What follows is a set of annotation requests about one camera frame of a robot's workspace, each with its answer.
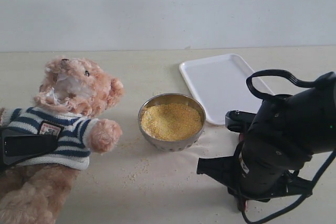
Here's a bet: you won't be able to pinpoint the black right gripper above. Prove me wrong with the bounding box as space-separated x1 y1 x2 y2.
196 140 312 202

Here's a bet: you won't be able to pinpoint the dark red wooden spoon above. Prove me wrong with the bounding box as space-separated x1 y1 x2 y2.
237 199 248 212

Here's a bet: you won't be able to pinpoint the plush teddy bear striped sweater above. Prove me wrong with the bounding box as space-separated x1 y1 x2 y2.
1 57 123 223

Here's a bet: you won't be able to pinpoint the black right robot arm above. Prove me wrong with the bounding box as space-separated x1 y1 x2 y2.
196 69 335 202

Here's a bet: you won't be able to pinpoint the stainless steel bowl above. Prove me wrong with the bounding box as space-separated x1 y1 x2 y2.
138 93 206 152

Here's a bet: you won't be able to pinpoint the yellow millet grains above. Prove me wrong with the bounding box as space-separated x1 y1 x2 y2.
141 103 203 142

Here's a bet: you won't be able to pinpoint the white plastic tray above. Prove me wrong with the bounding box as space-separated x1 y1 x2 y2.
179 54 261 125

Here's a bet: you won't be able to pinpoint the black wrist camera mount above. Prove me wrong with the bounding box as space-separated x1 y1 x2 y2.
225 110 256 133

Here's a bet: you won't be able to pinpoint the black flat ribbon cable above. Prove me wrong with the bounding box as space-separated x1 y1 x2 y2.
246 69 320 100

